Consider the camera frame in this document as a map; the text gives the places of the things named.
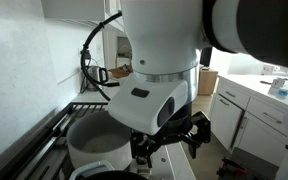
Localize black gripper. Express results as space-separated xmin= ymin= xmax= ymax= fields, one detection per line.
xmin=130 ymin=104 xmax=211 ymax=168

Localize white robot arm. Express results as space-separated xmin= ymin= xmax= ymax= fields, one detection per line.
xmin=117 ymin=0 xmax=288 ymax=160

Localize black gas stove top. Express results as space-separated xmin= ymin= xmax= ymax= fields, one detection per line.
xmin=0 ymin=101 xmax=152 ymax=180

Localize white lower cabinet drawers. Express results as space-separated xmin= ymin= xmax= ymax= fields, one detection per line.
xmin=210 ymin=78 xmax=286 ymax=166

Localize wooden side cabinet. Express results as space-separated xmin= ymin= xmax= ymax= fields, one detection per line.
xmin=198 ymin=68 xmax=218 ymax=95

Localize steel electric kettle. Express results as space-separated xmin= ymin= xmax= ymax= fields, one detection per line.
xmin=87 ymin=65 xmax=108 ymax=89

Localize white upper cabinet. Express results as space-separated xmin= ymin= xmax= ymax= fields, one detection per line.
xmin=41 ymin=0 xmax=121 ymax=26

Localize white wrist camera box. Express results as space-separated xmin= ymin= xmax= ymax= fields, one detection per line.
xmin=108 ymin=74 xmax=188 ymax=135

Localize white saucepan with steel handle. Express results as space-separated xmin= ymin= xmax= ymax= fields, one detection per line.
xmin=67 ymin=111 xmax=132 ymax=170

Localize wooden basket with handle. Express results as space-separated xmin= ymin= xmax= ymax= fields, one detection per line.
xmin=109 ymin=64 xmax=133 ymax=79

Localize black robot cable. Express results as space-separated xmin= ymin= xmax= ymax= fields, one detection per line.
xmin=80 ymin=11 xmax=123 ymax=102

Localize black wall plug adapter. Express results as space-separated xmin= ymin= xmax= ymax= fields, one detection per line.
xmin=80 ymin=50 xmax=91 ymax=60

